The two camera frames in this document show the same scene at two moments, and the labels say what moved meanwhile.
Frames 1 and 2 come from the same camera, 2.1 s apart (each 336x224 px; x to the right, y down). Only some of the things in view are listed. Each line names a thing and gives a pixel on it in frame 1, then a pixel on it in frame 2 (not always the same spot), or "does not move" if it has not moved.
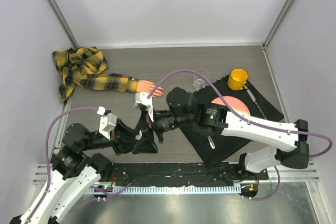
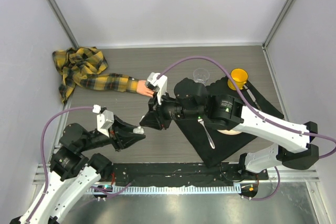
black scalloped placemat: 215,147 does not move
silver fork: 211,142 does not move
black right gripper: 147,142 -> 156,117
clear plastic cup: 198,81 does not move
